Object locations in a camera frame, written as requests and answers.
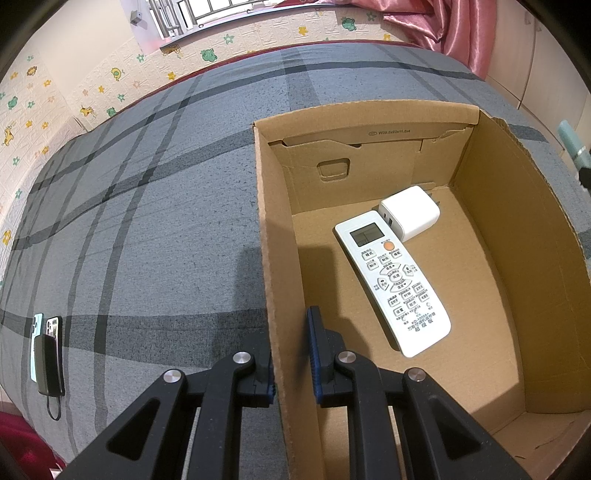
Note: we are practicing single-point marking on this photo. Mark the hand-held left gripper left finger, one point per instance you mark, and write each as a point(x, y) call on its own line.
point(221, 415)

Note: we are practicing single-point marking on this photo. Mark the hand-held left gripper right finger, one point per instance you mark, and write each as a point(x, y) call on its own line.
point(314, 350)

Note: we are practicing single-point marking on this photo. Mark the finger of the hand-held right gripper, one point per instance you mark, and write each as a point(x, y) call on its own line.
point(586, 177)

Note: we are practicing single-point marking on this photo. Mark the teal bottle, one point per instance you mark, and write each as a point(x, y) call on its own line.
point(572, 138)

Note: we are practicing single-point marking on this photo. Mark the white remote control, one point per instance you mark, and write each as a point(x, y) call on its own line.
point(392, 281)

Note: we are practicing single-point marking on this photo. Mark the cardboard box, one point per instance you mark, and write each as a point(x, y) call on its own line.
point(485, 277)

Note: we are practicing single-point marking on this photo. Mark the large white charger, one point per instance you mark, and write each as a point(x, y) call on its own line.
point(411, 212)

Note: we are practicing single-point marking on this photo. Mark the beige wardrobe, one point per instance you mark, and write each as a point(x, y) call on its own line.
point(540, 55)

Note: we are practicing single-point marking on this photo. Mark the black power bank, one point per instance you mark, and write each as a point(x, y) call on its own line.
point(50, 364)

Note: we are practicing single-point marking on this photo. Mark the black-cased phone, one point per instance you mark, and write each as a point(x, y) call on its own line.
point(54, 325)

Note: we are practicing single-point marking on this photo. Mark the teal phone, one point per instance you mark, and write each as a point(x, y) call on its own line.
point(34, 350)

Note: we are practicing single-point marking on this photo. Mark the red cloth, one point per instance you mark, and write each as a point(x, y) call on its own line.
point(23, 447)

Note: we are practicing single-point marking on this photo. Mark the pink curtain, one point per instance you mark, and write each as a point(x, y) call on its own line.
point(429, 23)

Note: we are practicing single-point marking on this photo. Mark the metal window railing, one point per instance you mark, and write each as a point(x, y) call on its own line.
point(184, 14)

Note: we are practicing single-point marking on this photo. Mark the grey wall fixture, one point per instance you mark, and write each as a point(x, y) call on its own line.
point(136, 17)

